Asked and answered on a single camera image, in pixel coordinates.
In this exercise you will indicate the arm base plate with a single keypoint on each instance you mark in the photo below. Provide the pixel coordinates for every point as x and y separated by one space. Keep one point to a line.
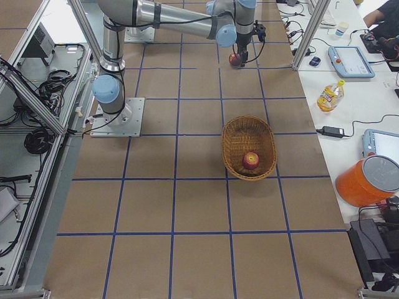
140 35
127 124

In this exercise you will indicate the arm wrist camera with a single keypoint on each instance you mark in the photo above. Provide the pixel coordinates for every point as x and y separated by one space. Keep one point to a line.
260 31

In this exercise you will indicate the near teach pendant tablet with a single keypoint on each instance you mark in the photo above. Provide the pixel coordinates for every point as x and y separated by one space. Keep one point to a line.
382 143

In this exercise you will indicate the red yellow apple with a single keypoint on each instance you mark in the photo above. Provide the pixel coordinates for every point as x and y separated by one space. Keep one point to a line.
250 161

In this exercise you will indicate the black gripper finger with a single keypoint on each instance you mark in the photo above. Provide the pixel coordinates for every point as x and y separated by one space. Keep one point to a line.
240 59
244 58

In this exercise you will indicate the far teach pendant tablet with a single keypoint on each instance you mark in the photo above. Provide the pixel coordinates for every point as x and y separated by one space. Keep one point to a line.
350 62

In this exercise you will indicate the wicker basket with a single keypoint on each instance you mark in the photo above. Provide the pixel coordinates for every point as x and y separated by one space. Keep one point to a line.
245 134

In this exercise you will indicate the dark blue pouch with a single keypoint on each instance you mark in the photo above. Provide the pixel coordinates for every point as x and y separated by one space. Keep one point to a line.
315 62

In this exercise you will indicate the black power brick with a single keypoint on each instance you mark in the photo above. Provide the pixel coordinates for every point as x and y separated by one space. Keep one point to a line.
331 131

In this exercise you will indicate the orange bucket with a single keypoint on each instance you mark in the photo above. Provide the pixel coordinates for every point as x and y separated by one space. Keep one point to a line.
369 181

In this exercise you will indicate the aluminium frame post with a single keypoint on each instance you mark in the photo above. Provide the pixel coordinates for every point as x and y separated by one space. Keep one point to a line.
315 19

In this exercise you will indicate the dark red apple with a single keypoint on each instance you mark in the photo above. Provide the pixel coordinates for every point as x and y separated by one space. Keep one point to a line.
234 60

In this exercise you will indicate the teach pendant tablet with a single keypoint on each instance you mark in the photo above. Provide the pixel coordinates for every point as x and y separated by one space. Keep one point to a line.
350 62
382 143

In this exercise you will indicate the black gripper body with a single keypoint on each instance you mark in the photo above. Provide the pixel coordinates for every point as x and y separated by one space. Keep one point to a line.
242 45

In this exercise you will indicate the seated person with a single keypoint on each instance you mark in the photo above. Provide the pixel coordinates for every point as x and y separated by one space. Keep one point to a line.
386 33

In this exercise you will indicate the orange juice bottle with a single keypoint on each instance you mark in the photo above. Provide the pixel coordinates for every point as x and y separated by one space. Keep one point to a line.
331 96

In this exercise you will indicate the white paper cup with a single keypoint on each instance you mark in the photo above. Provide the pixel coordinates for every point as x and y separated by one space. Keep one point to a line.
341 29

